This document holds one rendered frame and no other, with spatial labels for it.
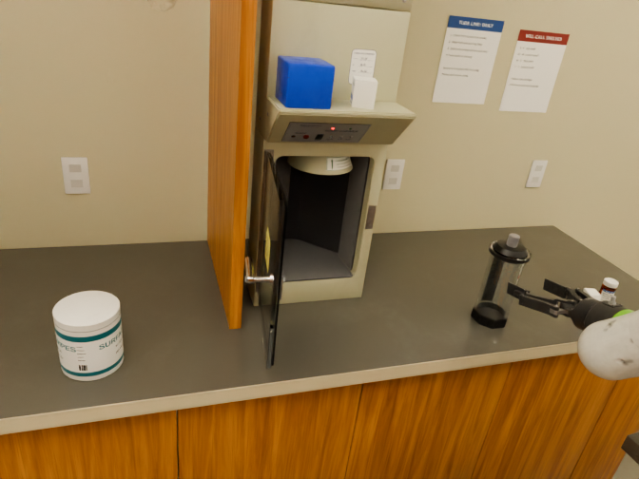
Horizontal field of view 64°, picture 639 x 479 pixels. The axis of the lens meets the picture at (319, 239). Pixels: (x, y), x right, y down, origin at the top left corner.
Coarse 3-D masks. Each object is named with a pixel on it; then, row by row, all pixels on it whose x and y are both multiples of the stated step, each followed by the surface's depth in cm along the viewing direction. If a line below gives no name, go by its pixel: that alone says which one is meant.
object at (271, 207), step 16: (272, 160) 113; (272, 176) 106; (272, 192) 106; (272, 208) 105; (272, 224) 104; (272, 240) 104; (272, 256) 103; (272, 272) 103; (272, 288) 102; (272, 304) 103; (272, 320) 105; (272, 336) 106
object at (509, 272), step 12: (528, 252) 138; (492, 264) 138; (504, 264) 135; (516, 264) 135; (492, 276) 139; (504, 276) 137; (516, 276) 137; (480, 288) 144; (492, 288) 140; (504, 288) 138; (480, 300) 144; (492, 300) 141; (504, 300) 140; (480, 312) 144; (492, 312) 142; (504, 312) 142
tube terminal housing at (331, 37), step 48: (288, 0) 107; (288, 48) 112; (336, 48) 115; (384, 48) 118; (336, 96) 120; (384, 96) 124; (288, 144) 122; (336, 144) 126; (384, 144) 130; (288, 288) 141; (336, 288) 146
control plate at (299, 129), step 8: (288, 128) 112; (296, 128) 113; (304, 128) 113; (312, 128) 114; (320, 128) 114; (328, 128) 115; (336, 128) 115; (344, 128) 116; (360, 128) 117; (368, 128) 117; (288, 136) 116; (296, 136) 116; (312, 136) 117; (328, 136) 118; (336, 136) 119; (344, 136) 119; (352, 136) 120; (360, 136) 120
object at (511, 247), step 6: (510, 234) 136; (516, 234) 137; (498, 240) 139; (504, 240) 139; (510, 240) 136; (516, 240) 135; (498, 246) 136; (504, 246) 136; (510, 246) 136; (516, 246) 136; (522, 246) 137; (498, 252) 136; (504, 252) 135; (510, 252) 134; (516, 252) 134; (522, 252) 135; (516, 258) 134
